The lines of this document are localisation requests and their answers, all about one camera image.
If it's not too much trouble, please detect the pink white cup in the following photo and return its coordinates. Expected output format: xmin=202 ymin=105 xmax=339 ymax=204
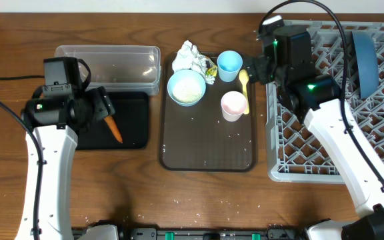
xmin=221 ymin=91 xmax=248 ymax=122

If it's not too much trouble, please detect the light blue rice bowl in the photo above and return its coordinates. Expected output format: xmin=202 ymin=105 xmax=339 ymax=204
xmin=167 ymin=70 xmax=206 ymax=107

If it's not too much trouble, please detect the large blue plate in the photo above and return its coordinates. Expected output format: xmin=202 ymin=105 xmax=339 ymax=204
xmin=352 ymin=31 xmax=379 ymax=99

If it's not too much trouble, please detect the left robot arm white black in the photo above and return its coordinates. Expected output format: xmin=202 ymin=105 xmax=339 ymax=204
xmin=16 ymin=85 xmax=115 ymax=239

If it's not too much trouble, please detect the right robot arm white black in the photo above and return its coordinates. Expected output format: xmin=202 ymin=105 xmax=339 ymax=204
xmin=245 ymin=20 xmax=384 ymax=240

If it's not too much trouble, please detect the grey dishwasher rack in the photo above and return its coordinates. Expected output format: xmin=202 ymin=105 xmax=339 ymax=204
xmin=266 ymin=20 xmax=384 ymax=184

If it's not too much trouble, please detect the yellow spoon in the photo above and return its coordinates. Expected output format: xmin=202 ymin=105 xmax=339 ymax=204
xmin=239 ymin=69 xmax=249 ymax=115

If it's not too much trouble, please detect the orange carrot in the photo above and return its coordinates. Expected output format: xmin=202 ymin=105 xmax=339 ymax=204
xmin=104 ymin=115 xmax=123 ymax=143

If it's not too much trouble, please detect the light blue cup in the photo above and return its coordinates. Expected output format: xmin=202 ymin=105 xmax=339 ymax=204
xmin=217 ymin=51 xmax=243 ymax=82

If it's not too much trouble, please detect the black tray bin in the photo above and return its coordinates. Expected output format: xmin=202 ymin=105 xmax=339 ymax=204
xmin=77 ymin=92 xmax=149 ymax=150

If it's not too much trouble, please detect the yellow food wrapper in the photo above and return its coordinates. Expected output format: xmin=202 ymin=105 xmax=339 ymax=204
xmin=205 ymin=57 xmax=218 ymax=79

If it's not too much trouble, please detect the clear plastic bin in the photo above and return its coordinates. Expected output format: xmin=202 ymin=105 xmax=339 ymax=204
xmin=54 ymin=45 xmax=161 ymax=95

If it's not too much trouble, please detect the crumpled white paper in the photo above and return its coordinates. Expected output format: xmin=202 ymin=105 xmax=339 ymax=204
xmin=171 ymin=40 xmax=215 ymax=85

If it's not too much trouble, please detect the brown serving tray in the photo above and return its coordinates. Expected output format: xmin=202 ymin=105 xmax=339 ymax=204
xmin=158 ymin=53 xmax=258 ymax=172

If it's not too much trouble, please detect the black rail at table edge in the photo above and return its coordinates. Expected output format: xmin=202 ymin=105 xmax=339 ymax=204
xmin=72 ymin=220 xmax=307 ymax=240

